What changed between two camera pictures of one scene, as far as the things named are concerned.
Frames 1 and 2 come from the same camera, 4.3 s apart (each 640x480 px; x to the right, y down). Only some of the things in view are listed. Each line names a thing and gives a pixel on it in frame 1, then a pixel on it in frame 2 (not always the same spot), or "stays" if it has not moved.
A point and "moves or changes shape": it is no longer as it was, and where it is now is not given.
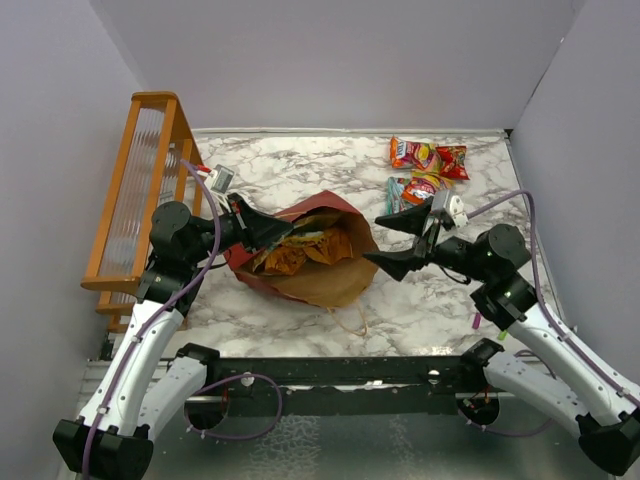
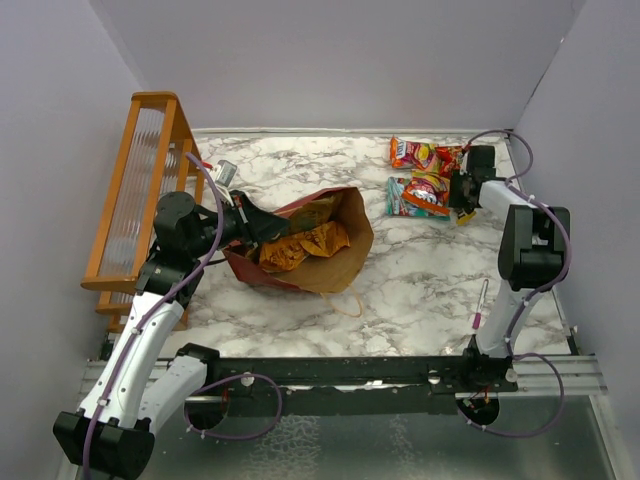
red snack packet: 452,165 stays
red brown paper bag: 331,285 moves or changes shape
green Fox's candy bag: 394,204 stays
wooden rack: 160,166 stays
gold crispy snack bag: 311,229 to 314,212
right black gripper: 411,220 to 456,201
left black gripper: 254,229 stays
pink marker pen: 476,321 stays
